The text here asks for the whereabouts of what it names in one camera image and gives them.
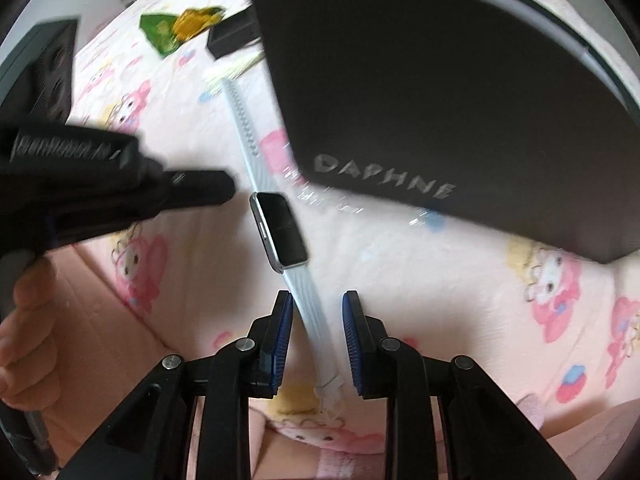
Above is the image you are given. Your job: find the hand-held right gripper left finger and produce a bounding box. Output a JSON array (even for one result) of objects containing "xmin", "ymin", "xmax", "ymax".
[{"xmin": 60, "ymin": 290, "xmax": 296, "ymax": 480}]

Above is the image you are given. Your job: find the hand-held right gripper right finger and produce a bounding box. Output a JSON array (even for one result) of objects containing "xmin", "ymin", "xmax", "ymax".
[{"xmin": 341, "ymin": 290, "xmax": 576, "ymax": 480}]

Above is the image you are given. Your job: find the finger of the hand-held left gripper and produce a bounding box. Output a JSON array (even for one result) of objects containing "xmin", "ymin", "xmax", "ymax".
[{"xmin": 164, "ymin": 169, "xmax": 237, "ymax": 217}]

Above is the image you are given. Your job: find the smart watch with pale strap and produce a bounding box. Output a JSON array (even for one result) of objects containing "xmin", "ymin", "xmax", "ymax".
[{"xmin": 220, "ymin": 77, "xmax": 347, "ymax": 411}]

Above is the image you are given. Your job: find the wooden comb with white tassel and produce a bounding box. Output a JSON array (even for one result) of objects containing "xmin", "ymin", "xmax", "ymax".
[{"xmin": 202, "ymin": 51, "xmax": 266, "ymax": 96}]

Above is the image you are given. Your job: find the green snack packet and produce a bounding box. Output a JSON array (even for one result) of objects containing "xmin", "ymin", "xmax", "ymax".
[{"xmin": 139, "ymin": 11, "xmax": 183, "ymax": 57}]

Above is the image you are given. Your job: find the dark grey shoebox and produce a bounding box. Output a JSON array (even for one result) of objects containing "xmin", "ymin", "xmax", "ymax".
[{"xmin": 246, "ymin": 0, "xmax": 640, "ymax": 265}]

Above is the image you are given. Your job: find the person's left hand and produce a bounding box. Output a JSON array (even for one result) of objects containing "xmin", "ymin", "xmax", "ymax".
[{"xmin": 0, "ymin": 255, "xmax": 65, "ymax": 412}]

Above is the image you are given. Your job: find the pink printed blanket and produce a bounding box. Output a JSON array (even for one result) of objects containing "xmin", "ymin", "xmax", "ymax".
[{"xmin": 65, "ymin": 0, "xmax": 640, "ymax": 461}]

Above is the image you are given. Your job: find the plain pink quilt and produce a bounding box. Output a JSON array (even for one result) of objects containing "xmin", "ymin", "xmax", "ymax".
[{"xmin": 30, "ymin": 245, "xmax": 640, "ymax": 480}]

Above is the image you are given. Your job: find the small black box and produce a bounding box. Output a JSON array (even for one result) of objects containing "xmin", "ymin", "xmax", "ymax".
[{"xmin": 206, "ymin": 5, "xmax": 263, "ymax": 59}]

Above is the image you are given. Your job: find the yellow snack packet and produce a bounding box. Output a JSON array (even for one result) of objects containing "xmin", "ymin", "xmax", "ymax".
[{"xmin": 172, "ymin": 6, "xmax": 225, "ymax": 43}]

